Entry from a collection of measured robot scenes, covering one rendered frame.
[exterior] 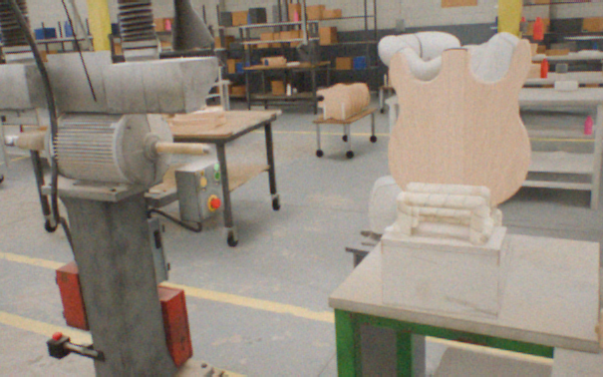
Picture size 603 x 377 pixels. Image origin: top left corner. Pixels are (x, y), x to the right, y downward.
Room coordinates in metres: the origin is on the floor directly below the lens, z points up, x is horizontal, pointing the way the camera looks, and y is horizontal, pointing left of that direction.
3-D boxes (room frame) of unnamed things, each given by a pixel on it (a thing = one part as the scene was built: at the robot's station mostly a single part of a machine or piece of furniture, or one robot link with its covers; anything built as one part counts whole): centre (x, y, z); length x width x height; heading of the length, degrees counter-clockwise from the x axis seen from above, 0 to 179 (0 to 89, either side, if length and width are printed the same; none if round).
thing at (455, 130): (1.40, -0.41, 1.32); 0.35 x 0.04 x 0.40; 64
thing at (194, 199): (2.09, 0.44, 0.99); 0.24 x 0.21 x 0.26; 62
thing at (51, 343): (1.92, 0.90, 0.46); 0.25 x 0.07 x 0.08; 62
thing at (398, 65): (1.45, -0.29, 1.47); 0.07 x 0.04 x 0.09; 64
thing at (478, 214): (1.18, -0.39, 1.15); 0.03 x 0.03 x 0.09
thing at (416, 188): (1.29, -0.35, 1.20); 0.20 x 0.03 x 0.03; 64
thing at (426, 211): (1.36, -0.39, 1.12); 0.20 x 0.03 x 0.03; 64
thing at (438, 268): (1.26, -0.34, 1.02); 0.27 x 0.15 x 0.17; 65
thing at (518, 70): (1.34, -0.52, 1.48); 0.07 x 0.04 x 0.10; 64
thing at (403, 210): (1.25, -0.24, 1.15); 0.03 x 0.03 x 0.09
